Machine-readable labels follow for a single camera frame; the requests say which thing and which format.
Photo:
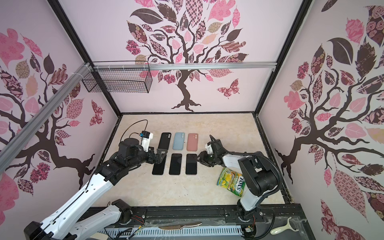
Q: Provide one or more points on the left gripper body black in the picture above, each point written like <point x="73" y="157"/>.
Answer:
<point x="150" y="157"/>

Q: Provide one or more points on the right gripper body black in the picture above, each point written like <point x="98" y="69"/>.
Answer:
<point x="209" y="159"/>

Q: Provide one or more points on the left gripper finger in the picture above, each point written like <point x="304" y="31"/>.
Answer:
<point x="162" y="152"/>
<point x="159" y="160"/>

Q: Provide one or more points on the black phone case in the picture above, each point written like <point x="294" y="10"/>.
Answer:
<point x="165" y="141"/>

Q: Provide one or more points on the black smartphone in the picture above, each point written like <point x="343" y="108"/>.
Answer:
<point x="158" y="169"/>

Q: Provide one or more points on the black phone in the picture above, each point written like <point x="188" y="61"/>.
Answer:
<point x="191" y="164"/>
<point x="175" y="165"/>

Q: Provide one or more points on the light blue phone case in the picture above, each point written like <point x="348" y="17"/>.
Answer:
<point x="179" y="140"/>

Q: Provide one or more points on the pink phone case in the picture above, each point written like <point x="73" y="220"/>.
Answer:
<point x="192" y="143"/>

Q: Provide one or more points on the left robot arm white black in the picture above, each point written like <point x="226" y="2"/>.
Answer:
<point x="65" y="223"/>

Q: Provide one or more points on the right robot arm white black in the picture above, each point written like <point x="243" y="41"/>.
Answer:
<point x="251" y="176"/>

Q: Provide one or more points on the green yellow candy bag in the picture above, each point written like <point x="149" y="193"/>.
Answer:
<point x="232" y="181"/>

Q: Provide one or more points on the wooden knife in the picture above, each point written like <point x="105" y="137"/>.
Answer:
<point x="181" y="226"/>

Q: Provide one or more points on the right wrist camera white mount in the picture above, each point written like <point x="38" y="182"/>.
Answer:
<point x="209" y="149"/>

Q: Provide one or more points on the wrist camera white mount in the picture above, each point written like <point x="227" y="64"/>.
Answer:
<point x="146" y="138"/>
<point x="209" y="149"/>

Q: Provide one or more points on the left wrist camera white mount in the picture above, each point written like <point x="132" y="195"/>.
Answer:
<point x="146" y="138"/>

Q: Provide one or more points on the white perforated cable tray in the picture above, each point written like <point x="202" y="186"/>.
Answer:
<point x="159" y="234"/>

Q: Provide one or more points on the black wire basket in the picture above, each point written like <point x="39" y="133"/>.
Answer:
<point x="119" y="77"/>

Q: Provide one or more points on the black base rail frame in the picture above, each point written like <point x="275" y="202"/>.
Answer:
<point x="258" y="226"/>

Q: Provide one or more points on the aluminium rail back wall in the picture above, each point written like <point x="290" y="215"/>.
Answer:
<point x="198" y="66"/>

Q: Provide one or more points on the aluminium rail wall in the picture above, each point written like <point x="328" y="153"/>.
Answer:
<point x="11" y="150"/>
<point x="198" y="66"/>

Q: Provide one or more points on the aluminium rail left wall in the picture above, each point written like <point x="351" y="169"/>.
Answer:
<point x="11" y="150"/>

